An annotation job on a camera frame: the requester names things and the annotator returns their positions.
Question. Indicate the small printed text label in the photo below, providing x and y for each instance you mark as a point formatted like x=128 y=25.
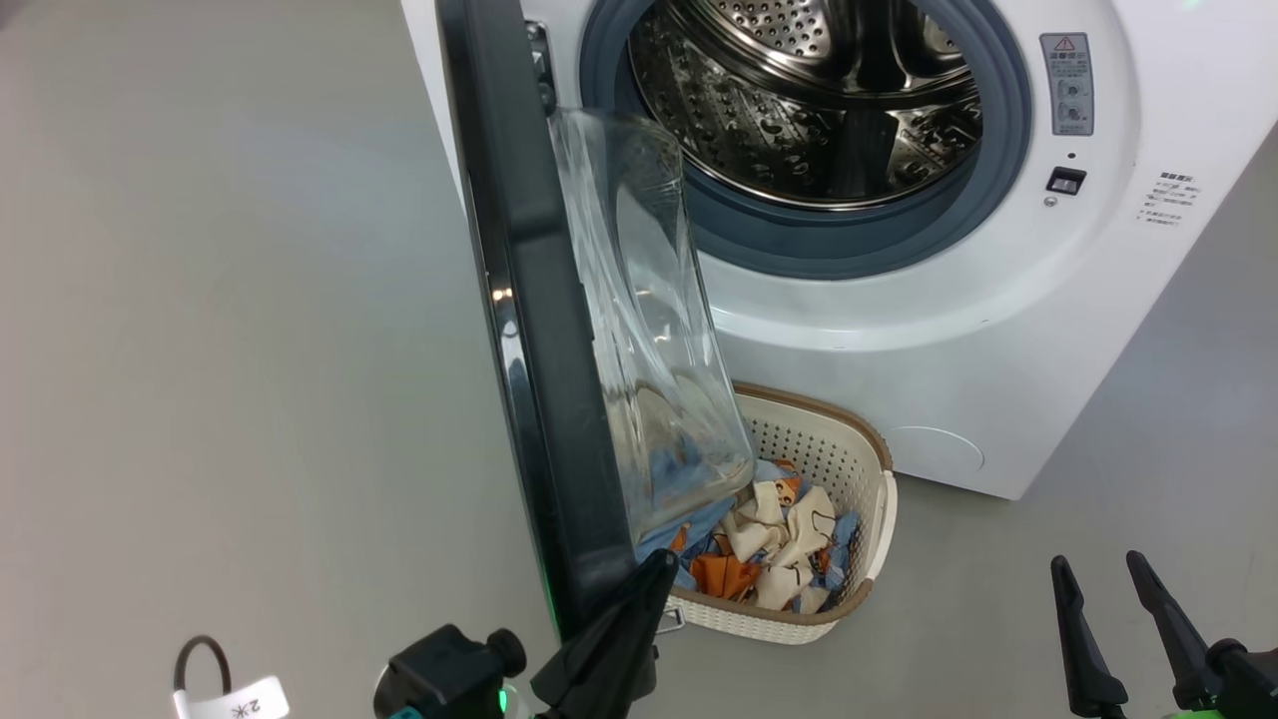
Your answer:
x=1170 y=200

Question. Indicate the blue printed garment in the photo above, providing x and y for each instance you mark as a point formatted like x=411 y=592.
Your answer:
x=699 y=519

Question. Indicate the cream printed garment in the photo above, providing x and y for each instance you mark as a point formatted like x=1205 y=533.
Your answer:
x=809 y=519

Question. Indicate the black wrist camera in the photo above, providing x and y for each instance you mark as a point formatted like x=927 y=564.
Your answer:
x=439 y=674
x=1248 y=684

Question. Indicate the round white filter cover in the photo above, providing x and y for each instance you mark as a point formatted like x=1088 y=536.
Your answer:
x=934 y=454

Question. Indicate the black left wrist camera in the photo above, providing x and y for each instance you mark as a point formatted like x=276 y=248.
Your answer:
x=439 y=674

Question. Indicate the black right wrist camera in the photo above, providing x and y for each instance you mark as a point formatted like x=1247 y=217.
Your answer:
x=1248 y=684

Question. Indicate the metal door hinge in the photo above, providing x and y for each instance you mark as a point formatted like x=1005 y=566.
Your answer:
x=542 y=70

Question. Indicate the black door latch socket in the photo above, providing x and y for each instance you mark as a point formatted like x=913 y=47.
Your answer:
x=1065 y=181

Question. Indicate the white front-load washing machine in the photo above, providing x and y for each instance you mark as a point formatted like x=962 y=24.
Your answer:
x=899 y=330

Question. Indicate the grey rubber door gasket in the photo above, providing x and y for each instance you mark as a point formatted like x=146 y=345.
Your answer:
x=799 y=240

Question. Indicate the stainless steel washing machine drum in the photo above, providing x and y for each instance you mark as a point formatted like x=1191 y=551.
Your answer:
x=759 y=130

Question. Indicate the grey warning sticker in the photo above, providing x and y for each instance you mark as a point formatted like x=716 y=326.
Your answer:
x=1066 y=85

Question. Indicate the black round washer door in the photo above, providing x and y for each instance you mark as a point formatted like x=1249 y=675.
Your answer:
x=539 y=350

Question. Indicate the cream perforated laundry basket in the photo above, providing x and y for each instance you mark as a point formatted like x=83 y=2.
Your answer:
x=869 y=499

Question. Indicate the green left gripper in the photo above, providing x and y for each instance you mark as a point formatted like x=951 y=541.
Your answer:
x=511 y=704

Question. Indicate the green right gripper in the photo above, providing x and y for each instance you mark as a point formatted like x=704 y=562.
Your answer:
x=1186 y=715

